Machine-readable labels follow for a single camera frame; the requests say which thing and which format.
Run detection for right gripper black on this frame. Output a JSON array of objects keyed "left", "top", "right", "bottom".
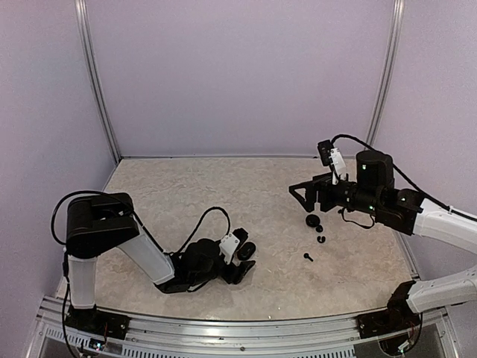
[{"left": 290, "top": 171, "right": 382, "bottom": 216}]

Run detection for black earbud charging case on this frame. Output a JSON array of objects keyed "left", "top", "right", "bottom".
[{"left": 305, "top": 214, "right": 323, "bottom": 233}]

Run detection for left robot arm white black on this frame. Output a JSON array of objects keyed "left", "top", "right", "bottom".
[{"left": 53, "top": 190, "right": 256, "bottom": 332}]

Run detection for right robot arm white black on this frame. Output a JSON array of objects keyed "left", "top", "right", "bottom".
[{"left": 288, "top": 146, "right": 476, "bottom": 331}]

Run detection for black earbud with stem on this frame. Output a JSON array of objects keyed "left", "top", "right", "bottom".
[{"left": 303, "top": 253, "right": 314, "bottom": 262}]

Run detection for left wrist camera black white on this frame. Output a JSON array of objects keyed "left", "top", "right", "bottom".
[{"left": 218, "top": 227, "right": 248, "bottom": 265}]

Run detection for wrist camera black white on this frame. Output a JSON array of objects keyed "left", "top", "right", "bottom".
[
  {"left": 318, "top": 140, "right": 348, "bottom": 185},
  {"left": 218, "top": 227, "right": 248, "bottom": 265}
]

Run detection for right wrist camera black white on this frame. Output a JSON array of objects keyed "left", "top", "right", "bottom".
[{"left": 318, "top": 140, "right": 348, "bottom": 185}]

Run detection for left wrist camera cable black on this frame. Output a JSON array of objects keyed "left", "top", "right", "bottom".
[{"left": 166, "top": 206, "right": 232, "bottom": 256}]

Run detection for wrist camera cable black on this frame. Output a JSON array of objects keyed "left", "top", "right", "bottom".
[
  {"left": 331, "top": 134, "right": 476, "bottom": 222},
  {"left": 166, "top": 206, "right": 232, "bottom": 256}
]

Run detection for right wrist camera cable black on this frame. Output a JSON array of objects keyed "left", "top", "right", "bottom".
[{"left": 331, "top": 134, "right": 476, "bottom": 222}]

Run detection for front aluminium rail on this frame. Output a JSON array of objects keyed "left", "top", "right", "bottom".
[{"left": 24, "top": 296, "right": 459, "bottom": 357}]

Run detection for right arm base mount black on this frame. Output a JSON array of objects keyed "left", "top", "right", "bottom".
[{"left": 356, "top": 309, "right": 421, "bottom": 339}]

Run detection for right aluminium frame post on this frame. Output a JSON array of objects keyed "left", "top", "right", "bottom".
[{"left": 364, "top": 0, "right": 405, "bottom": 146}]

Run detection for aluminium frame post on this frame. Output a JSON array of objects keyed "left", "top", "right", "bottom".
[
  {"left": 364, "top": 0, "right": 405, "bottom": 146},
  {"left": 74, "top": 0, "right": 122, "bottom": 166}
]

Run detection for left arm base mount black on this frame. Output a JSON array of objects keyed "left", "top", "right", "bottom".
[{"left": 66, "top": 310, "right": 130, "bottom": 340}]

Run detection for left aluminium frame post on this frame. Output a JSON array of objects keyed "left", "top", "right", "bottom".
[{"left": 74, "top": 0, "right": 122, "bottom": 166}]

